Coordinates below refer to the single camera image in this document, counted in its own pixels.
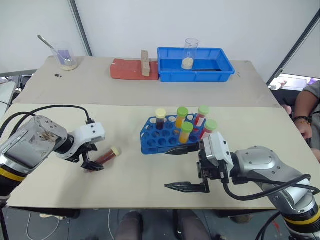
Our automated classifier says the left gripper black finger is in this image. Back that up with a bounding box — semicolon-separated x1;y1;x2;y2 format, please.
80;162;105;173
85;150;105;170

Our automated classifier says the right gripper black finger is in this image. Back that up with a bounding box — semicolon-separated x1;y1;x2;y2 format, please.
164;144;201;157
163;180;211;194

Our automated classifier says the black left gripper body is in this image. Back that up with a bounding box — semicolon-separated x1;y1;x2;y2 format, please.
67;142;99;164

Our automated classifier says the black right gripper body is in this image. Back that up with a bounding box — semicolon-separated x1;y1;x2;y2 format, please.
195;140;230;186

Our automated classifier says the blue test tube rack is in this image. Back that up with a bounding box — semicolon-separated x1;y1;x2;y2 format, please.
139;113;219;156

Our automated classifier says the person's hand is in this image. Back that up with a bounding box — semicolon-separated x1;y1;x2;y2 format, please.
296;121;314;140

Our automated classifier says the orange tube green cap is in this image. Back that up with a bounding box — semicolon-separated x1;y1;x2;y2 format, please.
178;121;194;144
174;106;189;129

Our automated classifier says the dark red tube cream cap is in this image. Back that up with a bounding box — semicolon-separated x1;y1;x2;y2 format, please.
95;145;123;165

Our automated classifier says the red tube green cap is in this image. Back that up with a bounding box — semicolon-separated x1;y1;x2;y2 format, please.
199;119;218;141
194;104;210;127

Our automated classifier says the dark red tube yellow cap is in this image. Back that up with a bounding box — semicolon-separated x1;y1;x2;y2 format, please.
155;108;167;131

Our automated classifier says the blue plastic bin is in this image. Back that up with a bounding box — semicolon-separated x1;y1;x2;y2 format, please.
156;46;236;83

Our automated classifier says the clear cup with powder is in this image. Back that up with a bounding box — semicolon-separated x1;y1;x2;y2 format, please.
180;37;200;71

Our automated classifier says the glass beaker with powder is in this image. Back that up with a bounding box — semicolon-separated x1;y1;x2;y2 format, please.
50;41;78;72

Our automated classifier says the wooden block with holes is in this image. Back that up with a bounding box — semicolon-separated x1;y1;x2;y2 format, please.
140;49;152;77

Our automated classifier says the grey side table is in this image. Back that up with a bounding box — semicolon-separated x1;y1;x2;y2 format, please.
0;69;36;121

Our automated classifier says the red cloth mat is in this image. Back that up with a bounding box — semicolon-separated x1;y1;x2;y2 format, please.
109;58;160;82

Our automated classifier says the metal spoon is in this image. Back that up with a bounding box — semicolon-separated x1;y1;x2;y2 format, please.
37;34;69;63

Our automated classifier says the grey metal pole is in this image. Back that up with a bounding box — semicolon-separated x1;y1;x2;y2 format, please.
67;0;94;58
265;1;320;86

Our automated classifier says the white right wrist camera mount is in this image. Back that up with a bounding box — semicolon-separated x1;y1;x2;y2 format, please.
201;131;235;176

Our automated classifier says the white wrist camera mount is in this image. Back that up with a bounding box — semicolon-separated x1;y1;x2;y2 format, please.
64;122;106;161
201;131;235;176

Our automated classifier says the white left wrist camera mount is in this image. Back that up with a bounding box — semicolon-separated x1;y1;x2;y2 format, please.
64;122;106;161

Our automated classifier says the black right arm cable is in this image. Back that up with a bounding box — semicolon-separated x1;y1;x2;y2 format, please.
219;166;320;201

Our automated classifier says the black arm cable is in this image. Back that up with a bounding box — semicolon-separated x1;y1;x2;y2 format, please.
219;166;320;201
0;104;96;141

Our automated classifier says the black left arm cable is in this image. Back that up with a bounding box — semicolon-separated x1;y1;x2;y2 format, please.
0;104;96;141

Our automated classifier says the white floor cable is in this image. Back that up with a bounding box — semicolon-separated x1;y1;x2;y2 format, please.
26;211;62;240

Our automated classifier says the dark bead bracelet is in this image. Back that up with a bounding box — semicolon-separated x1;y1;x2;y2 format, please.
293;115;313;125

